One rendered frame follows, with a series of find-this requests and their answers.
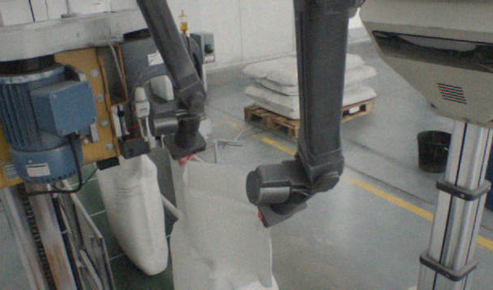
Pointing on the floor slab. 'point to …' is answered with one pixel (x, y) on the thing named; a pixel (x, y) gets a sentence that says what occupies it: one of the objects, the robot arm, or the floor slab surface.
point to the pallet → (275, 121)
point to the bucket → (433, 150)
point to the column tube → (52, 246)
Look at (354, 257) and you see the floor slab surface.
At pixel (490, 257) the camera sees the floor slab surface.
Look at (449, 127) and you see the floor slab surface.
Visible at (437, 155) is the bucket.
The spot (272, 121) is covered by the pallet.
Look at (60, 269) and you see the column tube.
